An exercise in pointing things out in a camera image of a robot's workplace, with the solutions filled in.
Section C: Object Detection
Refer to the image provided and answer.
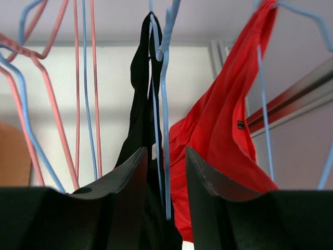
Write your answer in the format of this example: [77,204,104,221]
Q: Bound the orange plastic basket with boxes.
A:
[0,122,31,187]

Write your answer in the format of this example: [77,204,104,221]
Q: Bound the blue wire hanger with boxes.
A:
[18,0,98,180]

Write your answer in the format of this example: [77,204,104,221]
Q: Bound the black tank top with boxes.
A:
[116,11,183,249]

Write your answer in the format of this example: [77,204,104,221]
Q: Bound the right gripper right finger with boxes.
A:
[186,148,332,249]

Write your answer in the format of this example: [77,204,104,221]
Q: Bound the red tank top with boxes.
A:
[169,1,277,242]

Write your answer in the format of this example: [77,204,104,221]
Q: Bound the right aluminium frame post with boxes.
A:
[208,40,332,138]

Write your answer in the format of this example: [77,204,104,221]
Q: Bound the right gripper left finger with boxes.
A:
[1,147,147,249]

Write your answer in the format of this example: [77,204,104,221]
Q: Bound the blue hanger with black top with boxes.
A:
[150,0,181,220]

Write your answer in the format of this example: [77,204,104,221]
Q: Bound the blue hanger with red top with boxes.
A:
[257,1,332,190]

